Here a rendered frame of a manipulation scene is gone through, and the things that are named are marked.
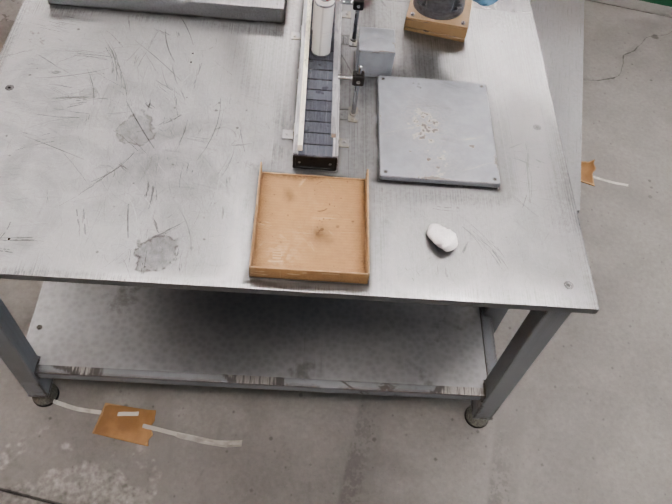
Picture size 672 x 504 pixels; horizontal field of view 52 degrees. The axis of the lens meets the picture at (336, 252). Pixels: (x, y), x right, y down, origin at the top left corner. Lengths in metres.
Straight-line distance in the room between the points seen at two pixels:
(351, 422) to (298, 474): 0.24
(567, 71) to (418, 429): 1.18
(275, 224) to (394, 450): 0.95
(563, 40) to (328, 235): 1.04
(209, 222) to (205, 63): 0.54
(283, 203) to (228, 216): 0.13
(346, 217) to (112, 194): 0.55
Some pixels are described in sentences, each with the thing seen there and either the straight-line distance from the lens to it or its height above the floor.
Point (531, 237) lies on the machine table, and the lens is 1.68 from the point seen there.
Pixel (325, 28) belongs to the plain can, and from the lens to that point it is 1.85.
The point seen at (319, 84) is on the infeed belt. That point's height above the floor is 0.88.
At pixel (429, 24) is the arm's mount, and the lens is 2.10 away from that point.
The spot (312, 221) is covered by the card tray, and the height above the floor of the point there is 0.83.
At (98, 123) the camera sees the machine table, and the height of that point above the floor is 0.83.
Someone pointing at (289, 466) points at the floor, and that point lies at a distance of 2.20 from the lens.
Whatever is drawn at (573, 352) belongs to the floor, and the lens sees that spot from 2.56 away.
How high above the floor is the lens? 2.11
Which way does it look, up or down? 56 degrees down
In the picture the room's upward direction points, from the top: 8 degrees clockwise
